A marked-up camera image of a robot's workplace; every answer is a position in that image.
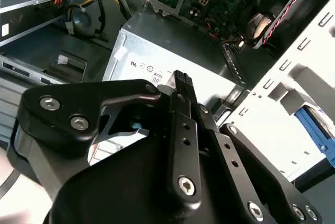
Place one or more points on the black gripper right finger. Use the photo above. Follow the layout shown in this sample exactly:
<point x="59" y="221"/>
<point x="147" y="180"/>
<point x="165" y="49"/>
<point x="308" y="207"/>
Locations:
<point x="235" y="161"/>

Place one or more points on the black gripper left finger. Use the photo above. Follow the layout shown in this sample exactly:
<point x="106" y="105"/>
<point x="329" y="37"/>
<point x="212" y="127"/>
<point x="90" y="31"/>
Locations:
<point x="65" y="103"/>

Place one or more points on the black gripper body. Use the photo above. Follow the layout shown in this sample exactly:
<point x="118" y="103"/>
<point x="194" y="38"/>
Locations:
<point x="117" y="182"/>

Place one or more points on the hard disk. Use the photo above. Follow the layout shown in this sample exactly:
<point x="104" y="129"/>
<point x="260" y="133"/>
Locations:
<point x="308" y="127"/>

